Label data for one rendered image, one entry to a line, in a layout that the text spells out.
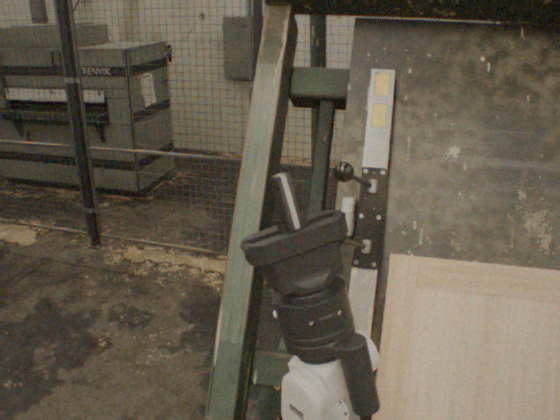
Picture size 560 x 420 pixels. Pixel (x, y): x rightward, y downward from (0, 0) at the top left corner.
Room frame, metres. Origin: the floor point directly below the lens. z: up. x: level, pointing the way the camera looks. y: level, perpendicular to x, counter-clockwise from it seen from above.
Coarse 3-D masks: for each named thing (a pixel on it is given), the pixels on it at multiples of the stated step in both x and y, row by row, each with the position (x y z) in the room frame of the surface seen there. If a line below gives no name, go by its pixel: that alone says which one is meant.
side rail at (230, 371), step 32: (288, 32) 1.17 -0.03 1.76; (288, 64) 1.17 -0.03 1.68; (256, 96) 1.08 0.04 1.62; (288, 96) 1.17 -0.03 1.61; (256, 128) 1.04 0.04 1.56; (256, 160) 1.00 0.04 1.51; (256, 192) 0.96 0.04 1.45; (256, 224) 0.92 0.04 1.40; (224, 288) 0.86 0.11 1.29; (256, 288) 0.89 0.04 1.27; (224, 320) 0.82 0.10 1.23; (256, 320) 0.88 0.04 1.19; (224, 352) 0.79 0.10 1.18; (224, 384) 0.75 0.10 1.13; (224, 416) 0.71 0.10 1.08
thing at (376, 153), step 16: (384, 96) 1.04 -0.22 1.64; (368, 112) 1.02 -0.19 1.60; (368, 128) 1.00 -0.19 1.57; (384, 128) 1.00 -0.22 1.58; (368, 144) 0.98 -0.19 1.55; (384, 144) 0.98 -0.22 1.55; (368, 160) 0.96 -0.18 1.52; (384, 160) 0.96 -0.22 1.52; (352, 272) 0.84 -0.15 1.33; (368, 272) 0.84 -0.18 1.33; (352, 288) 0.82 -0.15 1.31; (368, 288) 0.82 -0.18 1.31; (352, 304) 0.81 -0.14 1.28; (368, 304) 0.80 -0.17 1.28; (368, 320) 0.78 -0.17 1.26; (368, 336) 0.77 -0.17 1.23; (352, 416) 0.69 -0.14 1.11
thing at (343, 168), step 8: (336, 168) 0.85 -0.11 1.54; (344, 168) 0.85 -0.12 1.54; (352, 168) 0.85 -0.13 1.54; (336, 176) 0.85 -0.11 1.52; (344, 176) 0.84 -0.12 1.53; (352, 176) 0.85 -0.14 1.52; (368, 184) 0.91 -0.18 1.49; (376, 184) 0.92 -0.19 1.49; (368, 192) 0.91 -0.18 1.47; (376, 192) 0.91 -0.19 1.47
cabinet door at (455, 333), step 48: (432, 288) 0.82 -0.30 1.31; (480, 288) 0.80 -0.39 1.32; (528, 288) 0.78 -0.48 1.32; (384, 336) 0.78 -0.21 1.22; (432, 336) 0.77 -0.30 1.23; (480, 336) 0.75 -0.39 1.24; (528, 336) 0.74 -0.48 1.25; (384, 384) 0.73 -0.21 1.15; (432, 384) 0.71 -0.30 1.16; (480, 384) 0.70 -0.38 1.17; (528, 384) 0.68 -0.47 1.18
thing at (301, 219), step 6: (282, 174) 0.52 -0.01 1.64; (288, 174) 0.52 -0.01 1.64; (288, 180) 0.51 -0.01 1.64; (288, 186) 0.51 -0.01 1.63; (288, 192) 0.51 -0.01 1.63; (294, 192) 0.51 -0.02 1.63; (294, 198) 0.51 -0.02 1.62; (294, 204) 0.51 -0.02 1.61; (294, 210) 0.50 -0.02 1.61; (300, 210) 0.51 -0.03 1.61; (294, 216) 0.50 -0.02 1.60; (300, 216) 0.50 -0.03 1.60; (306, 216) 0.51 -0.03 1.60; (300, 222) 0.50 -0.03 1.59; (306, 222) 0.51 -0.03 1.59
